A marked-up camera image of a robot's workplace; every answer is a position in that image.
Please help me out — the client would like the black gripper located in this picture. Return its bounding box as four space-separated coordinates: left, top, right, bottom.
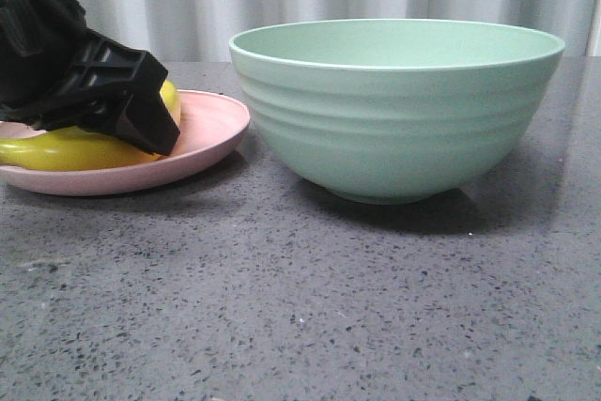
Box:
1 0 179 155

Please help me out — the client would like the yellow banana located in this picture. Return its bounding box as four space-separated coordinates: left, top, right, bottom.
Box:
0 79 183 173

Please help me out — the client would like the pink plate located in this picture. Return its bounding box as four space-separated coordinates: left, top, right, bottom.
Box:
1 90 250 196

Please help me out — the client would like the green ribbed bowl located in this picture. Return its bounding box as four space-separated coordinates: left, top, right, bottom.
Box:
229 19 564 204

